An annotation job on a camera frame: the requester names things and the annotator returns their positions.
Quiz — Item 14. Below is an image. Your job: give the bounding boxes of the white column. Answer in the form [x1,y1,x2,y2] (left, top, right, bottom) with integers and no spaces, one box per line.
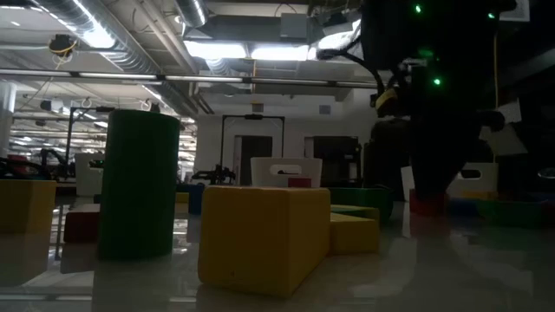
[0,81,17,158]

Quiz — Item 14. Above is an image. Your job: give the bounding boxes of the grey white panel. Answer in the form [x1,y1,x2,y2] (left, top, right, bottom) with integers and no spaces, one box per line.
[479,125,528,157]

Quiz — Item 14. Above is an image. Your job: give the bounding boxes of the blue cube block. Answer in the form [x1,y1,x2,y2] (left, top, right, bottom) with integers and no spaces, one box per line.
[176,183,206,216]

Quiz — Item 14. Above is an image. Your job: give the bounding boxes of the grey ceiling box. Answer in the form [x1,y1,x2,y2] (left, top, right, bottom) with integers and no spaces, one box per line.
[279,12,310,42]

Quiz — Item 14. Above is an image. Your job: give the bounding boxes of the ceiling light panel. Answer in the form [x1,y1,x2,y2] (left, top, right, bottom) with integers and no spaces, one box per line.
[184,40,310,62]

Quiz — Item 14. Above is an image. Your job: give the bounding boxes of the dark cabinet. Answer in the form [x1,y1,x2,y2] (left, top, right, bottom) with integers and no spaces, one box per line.
[311,135,362,188]

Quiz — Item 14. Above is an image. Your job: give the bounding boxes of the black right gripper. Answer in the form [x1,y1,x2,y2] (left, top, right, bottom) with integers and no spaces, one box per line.
[371,58,506,199]

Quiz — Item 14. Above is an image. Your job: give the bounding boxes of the red bar block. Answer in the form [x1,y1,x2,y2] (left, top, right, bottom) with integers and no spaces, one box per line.
[62,203,101,244]

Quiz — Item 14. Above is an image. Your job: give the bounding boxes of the grey horizontal rail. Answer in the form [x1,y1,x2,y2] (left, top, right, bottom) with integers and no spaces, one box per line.
[0,68,379,90]

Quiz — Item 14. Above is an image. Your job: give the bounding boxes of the black yellow cable reel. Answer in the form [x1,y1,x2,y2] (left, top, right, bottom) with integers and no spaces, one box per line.
[47,33,79,58]

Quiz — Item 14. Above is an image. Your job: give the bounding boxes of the red black background equipment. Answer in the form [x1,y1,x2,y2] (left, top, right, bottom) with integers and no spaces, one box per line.
[0,153,60,183]

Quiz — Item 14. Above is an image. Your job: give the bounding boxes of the green cube block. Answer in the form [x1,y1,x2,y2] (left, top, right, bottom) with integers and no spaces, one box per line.
[475,198,544,230]

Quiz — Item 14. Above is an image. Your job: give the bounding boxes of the silver round ventilation duct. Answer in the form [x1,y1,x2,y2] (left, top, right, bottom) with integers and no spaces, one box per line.
[175,0,209,28]
[33,0,205,117]

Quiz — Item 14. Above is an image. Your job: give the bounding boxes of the black station frame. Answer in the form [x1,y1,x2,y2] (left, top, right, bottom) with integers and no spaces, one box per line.
[219,114,286,188]
[64,107,114,179]

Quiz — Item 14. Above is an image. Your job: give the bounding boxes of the white plastic table sheet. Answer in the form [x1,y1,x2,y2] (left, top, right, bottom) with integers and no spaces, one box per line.
[0,185,555,312]

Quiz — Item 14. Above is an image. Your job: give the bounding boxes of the short blue cylinder block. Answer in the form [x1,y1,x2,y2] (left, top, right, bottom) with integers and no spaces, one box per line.
[447,197,479,218]

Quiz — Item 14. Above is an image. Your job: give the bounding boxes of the green blocks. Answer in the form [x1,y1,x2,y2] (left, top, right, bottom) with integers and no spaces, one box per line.
[98,108,181,262]

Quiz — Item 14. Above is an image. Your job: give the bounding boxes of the white plastic bin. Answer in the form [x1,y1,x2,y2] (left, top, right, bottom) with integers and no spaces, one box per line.
[401,162,500,201]
[250,157,324,189]
[74,152,106,198]

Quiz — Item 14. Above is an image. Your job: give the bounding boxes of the white ceiling box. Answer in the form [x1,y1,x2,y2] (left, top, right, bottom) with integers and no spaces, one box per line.
[498,0,531,22]

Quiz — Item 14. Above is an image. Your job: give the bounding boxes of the yellow cube block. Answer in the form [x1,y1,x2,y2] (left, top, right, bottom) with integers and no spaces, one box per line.
[0,179,57,237]

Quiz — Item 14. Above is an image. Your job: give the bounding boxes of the green arch block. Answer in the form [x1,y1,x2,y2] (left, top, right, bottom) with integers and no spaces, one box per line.
[328,186,395,224]

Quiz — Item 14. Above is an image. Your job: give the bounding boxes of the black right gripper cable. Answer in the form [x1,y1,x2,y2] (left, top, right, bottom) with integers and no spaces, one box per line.
[315,46,386,95]

